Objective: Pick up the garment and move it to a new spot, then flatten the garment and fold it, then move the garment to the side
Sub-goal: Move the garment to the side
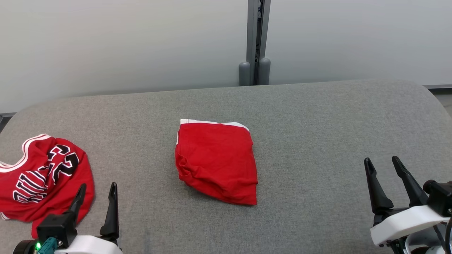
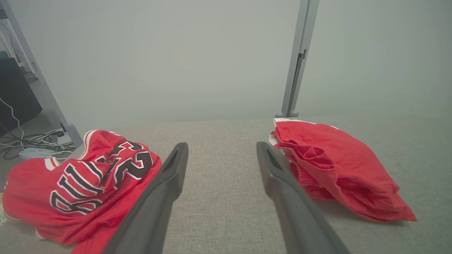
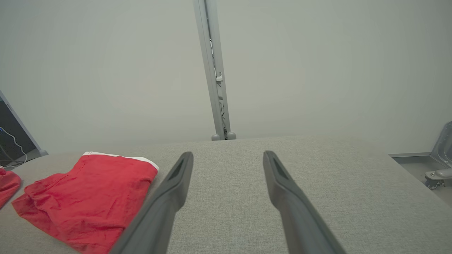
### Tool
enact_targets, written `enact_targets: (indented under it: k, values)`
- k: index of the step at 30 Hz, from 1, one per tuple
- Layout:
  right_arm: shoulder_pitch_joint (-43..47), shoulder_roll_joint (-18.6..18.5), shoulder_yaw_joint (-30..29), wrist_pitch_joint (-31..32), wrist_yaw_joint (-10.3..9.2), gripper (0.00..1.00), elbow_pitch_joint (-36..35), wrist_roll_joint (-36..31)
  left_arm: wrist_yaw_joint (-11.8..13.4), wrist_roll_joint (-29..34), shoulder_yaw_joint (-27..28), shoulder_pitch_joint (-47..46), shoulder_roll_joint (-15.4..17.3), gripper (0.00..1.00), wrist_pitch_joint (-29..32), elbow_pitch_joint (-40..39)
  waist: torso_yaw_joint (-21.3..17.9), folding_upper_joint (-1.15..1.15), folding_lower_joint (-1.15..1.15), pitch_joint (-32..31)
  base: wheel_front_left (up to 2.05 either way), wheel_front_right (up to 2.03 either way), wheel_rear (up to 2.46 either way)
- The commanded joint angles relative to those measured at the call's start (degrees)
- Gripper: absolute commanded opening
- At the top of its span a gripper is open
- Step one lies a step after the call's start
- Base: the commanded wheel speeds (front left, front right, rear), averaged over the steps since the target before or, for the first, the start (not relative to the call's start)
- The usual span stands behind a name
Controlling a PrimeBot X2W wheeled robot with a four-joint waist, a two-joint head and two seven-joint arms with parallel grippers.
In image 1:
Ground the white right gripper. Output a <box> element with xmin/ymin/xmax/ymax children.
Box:
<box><xmin>364</xmin><ymin>156</ymin><xmax>451</xmax><ymax>247</ymax></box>

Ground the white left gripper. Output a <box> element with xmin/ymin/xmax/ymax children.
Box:
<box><xmin>53</xmin><ymin>182</ymin><xmax>123</xmax><ymax>254</ymax></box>

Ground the red t-shirt with white sleeves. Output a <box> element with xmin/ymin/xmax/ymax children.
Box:
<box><xmin>175</xmin><ymin>119</ymin><xmax>259</xmax><ymax>206</ymax></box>

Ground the red basketball jersey with lettering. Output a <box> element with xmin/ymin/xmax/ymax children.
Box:
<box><xmin>0</xmin><ymin>133</ymin><xmax>95</xmax><ymax>239</ymax></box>

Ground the teal left camera connector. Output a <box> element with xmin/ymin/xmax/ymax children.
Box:
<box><xmin>37</xmin><ymin>237</ymin><xmax>59</xmax><ymax>254</ymax></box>

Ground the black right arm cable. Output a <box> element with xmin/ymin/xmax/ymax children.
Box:
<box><xmin>433</xmin><ymin>217</ymin><xmax>452</xmax><ymax>254</ymax></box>

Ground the grey metal partition post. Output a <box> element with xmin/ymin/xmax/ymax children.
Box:
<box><xmin>239</xmin><ymin>0</ymin><xmax>272</xmax><ymax>86</ymax></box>

